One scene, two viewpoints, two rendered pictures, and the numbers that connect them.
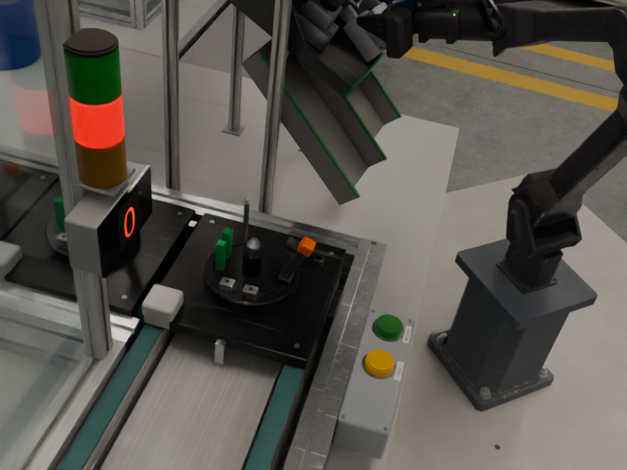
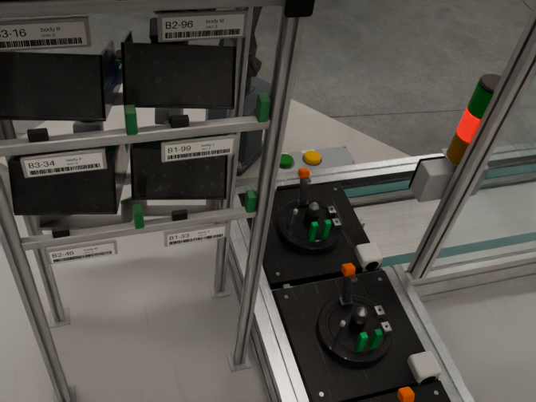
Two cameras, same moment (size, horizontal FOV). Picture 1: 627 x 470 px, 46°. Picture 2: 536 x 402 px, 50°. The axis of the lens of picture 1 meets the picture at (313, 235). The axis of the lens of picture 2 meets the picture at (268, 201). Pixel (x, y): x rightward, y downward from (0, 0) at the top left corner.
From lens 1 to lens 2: 149 cm
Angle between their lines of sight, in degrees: 79
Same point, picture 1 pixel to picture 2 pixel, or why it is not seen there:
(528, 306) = (262, 85)
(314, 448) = (377, 166)
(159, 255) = (333, 283)
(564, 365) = not seen: hidden behind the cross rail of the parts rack
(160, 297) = (370, 251)
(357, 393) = (336, 161)
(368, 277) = (252, 182)
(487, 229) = not seen: hidden behind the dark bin
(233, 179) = (152, 350)
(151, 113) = not seen: outside the picture
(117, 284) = (375, 289)
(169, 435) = (411, 234)
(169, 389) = (390, 248)
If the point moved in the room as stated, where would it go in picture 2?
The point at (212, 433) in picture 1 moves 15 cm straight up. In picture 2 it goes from (393, 219) to (412, 174)
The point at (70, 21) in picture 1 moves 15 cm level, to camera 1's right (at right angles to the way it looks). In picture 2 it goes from (502, 87) to (442, 34)
